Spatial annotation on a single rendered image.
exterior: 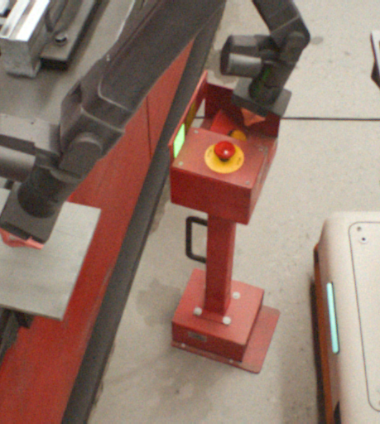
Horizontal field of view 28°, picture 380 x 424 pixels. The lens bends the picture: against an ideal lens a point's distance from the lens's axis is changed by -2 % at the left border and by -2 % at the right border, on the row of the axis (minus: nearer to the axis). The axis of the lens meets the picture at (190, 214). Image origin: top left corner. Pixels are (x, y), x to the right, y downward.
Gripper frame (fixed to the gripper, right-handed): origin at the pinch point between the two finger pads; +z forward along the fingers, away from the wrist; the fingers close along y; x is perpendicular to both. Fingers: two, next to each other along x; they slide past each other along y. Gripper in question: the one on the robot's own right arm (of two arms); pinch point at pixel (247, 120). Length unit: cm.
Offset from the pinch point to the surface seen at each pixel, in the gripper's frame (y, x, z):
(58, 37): 38.9, 3.6, -3.9
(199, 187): 3.4, 15.3, 5.1
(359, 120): -39, -80, 71
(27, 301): 19, 59, -18
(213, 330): -16, 13, 64
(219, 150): 2.9, 10.9, -2.2
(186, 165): 7.2, 14.0, 2.0
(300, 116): -20, -75, 76
